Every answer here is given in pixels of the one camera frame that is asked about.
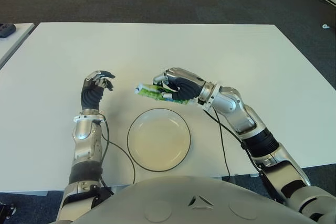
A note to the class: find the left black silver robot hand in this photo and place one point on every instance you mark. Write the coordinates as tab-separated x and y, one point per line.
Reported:
90	95

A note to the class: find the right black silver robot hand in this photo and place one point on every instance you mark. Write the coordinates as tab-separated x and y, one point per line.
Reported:
183	85

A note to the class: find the green toothpaste tube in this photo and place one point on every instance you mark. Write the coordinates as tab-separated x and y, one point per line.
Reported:
152	93

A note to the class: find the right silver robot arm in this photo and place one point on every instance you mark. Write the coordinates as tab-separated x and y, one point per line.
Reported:
252	132

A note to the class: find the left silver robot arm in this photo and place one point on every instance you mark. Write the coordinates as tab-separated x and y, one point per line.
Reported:
86	150

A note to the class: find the white plate with black rim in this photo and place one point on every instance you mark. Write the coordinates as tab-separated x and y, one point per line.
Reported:
157	140

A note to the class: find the white side table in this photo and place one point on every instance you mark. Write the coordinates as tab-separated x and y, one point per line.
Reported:
14	43

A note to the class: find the grey table leg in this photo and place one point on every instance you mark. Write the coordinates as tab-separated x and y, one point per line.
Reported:
228	179

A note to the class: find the black game controller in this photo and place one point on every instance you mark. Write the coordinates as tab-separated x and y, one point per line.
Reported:
6	30

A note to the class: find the grey robot torso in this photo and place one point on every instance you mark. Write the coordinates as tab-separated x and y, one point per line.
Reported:
183	203

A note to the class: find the black wheeled base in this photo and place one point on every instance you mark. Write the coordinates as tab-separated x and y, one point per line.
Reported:
6	211

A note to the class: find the white round floor object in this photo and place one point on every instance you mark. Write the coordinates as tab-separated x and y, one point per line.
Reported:
325	26

